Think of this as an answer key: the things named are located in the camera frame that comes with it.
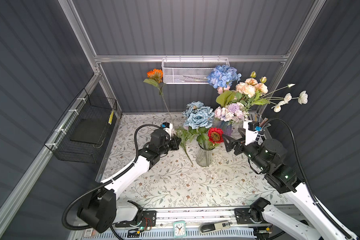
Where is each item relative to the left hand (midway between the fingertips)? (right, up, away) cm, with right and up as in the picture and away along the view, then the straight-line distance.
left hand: (181, 139), depth 81 cm
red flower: (+17, +3, -9) cm, 19 cm away
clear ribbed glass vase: (+14, -10, +8) cm, 19 cm away
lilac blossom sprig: (+2, +1, +16) cm, 16 cm away
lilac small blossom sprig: (+29, +15, -2) cm, 33 cm away
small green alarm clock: (-1, -41, -12) cm, 43 cm away
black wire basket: (-49, +2, -10) cm, 50 cm away
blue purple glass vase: (+25, +7, +3) cm, 26 cm away
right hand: (+22, +4, -17) cm, 29 cm away
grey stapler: (+15, -39, -13) cm, 44 cm away
